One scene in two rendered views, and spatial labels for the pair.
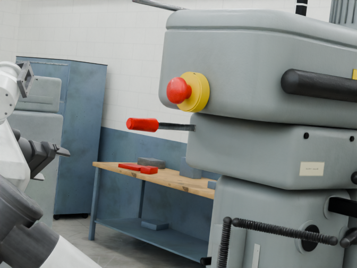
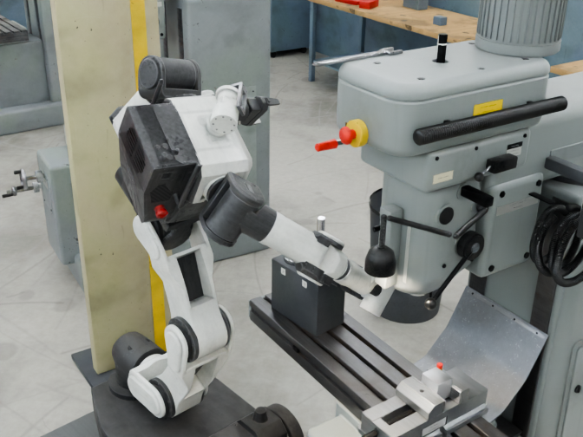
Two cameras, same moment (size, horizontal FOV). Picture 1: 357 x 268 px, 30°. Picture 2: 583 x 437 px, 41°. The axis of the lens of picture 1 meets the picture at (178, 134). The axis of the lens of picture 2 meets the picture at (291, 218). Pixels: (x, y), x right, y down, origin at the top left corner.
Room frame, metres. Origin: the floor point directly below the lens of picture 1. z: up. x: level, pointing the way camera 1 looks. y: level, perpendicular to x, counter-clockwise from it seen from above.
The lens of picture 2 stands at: (-0.62, -0.10, 2.34)
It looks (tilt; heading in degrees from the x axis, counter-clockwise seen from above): 26 degrees down; 8
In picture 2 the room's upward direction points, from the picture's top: 1 degrees clockwise
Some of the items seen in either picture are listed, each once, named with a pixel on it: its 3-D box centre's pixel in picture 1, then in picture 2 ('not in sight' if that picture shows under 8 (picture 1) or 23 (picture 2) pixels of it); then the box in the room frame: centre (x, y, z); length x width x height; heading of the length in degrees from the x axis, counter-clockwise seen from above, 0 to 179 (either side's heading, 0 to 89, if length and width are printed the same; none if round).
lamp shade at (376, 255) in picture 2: not in sight; (380, 258); (0.96, -0.09, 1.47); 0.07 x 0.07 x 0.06
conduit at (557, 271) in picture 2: not in sight; (557, 238); (1.19, -0.51, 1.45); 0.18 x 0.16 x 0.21; 132
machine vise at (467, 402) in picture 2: not in sight; (426, 404); (1.05, -0.23, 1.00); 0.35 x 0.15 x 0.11; 134
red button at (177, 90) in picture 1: (179, 91); (348, 134); (0.98, 0.00, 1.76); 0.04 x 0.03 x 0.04; 42
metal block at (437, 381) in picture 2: not in sight; (435, 384); (1.08, -0.25, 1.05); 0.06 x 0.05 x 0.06; 44
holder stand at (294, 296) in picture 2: not in sight; (307, 289); (1.51, 0.14, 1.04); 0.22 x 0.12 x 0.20; 50
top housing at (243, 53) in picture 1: (297, 75); (442, 94); (1.16, -0.19, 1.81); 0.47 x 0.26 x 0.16; 132
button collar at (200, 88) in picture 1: (191, 92); (357, 133); (1.00, -0.01, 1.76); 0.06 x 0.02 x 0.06; 42
